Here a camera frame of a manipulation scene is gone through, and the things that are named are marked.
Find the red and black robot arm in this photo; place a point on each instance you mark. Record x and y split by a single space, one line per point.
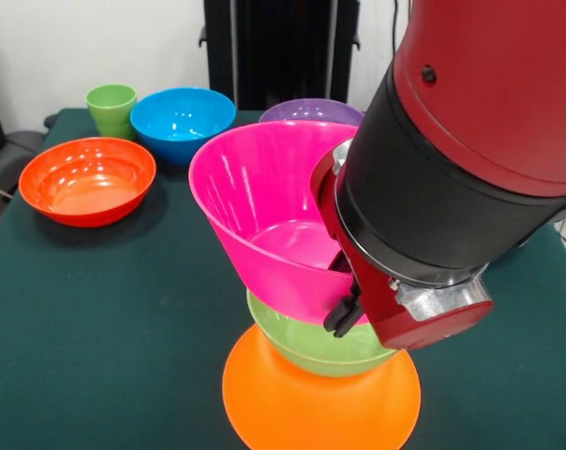
475 140

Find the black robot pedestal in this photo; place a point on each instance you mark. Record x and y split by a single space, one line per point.
283 56

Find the dark green tablecloth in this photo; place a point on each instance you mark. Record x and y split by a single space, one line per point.
123 328

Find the blue bowl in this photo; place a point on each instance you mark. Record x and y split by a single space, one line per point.
180 117

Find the green cup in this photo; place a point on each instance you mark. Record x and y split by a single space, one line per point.
109 110

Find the large red-orange bowl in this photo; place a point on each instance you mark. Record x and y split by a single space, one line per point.
86 178

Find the purple bowl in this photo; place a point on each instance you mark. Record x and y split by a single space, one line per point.
311 110

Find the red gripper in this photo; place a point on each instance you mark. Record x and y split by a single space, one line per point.
386 319

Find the pink bowl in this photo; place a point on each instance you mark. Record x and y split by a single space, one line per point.
264 197

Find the black office chair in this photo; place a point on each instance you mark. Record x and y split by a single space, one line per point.
16 150

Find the green bowl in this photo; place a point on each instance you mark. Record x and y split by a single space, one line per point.
320 342

